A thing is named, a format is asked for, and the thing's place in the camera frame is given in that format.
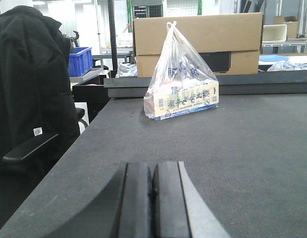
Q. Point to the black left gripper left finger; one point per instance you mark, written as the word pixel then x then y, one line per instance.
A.
pixel 121 210

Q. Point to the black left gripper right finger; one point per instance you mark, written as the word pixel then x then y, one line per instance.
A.
pixel 178 209

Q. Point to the white plastic bin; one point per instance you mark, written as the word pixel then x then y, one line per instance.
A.
pixel 274 33

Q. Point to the black office chair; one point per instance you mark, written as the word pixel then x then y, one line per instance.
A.
pixel 35 145

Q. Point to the clear plastic bag with box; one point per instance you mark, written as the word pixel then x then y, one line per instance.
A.
pixel 182 82

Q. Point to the crumpled plastic bag left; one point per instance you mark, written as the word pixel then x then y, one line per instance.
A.
pixel 127 70

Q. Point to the crumpled plastic bag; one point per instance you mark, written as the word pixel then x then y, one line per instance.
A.
pixel 127 70
pixel 287 66

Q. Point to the black jacket on chair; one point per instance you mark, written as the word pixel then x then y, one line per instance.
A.
pixel 35 92

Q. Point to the blue plastic crate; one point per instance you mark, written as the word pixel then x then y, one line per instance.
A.
pixel 80 61

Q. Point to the blue tray on table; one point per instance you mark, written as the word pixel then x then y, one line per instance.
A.
pixel 272 58

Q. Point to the large cardboard box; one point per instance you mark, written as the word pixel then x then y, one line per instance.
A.
pixel 239 34

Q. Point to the black foam board stack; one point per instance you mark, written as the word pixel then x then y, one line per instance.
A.
pixel 276 82

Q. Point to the crumpled plastic bag right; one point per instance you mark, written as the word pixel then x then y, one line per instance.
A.
pixel 287 66

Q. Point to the black vertical pole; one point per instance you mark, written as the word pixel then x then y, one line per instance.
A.
pixel 110 5

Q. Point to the small cardboard box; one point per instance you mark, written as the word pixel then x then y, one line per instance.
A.
pixel 291 22

